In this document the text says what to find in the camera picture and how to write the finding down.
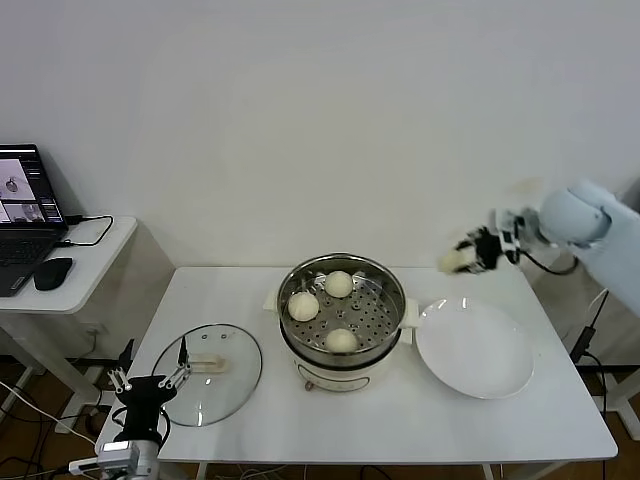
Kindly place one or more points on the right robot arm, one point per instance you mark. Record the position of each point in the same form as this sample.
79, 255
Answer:
570, 215

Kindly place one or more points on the cream electric cooking pot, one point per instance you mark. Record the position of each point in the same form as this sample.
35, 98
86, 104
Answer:
335, 375

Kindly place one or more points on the white side table with mouse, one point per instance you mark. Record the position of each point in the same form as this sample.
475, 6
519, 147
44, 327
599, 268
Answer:
95, 270

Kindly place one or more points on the white round plate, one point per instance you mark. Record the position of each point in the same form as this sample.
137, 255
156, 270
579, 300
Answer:
475, 350

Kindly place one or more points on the black computer mouse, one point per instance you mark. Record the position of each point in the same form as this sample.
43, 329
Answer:
52, 274

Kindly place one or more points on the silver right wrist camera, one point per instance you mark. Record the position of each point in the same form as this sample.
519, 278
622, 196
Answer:
507, 237

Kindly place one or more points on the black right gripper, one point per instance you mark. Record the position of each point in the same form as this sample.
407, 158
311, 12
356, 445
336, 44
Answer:
489, 252

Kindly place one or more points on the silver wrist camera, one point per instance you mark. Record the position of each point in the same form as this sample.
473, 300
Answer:
507, 237
117, 455

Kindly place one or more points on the black laptop with lit screen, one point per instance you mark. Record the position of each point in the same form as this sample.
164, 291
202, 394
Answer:
25, 245

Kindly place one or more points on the white steamed baozi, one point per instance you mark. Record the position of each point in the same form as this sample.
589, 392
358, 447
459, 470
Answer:
341, 341
339, 284
451, 261
304, 306

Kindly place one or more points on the stainless steel steamer basket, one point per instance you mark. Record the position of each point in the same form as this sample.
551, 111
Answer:
370, 320

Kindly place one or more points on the round glass pot lid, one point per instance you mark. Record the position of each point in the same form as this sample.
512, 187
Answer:
230, 345

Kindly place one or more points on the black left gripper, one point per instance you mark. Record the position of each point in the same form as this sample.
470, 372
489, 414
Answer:
145, 400

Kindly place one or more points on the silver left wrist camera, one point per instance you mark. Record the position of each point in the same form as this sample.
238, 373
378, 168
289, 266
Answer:
117, 455

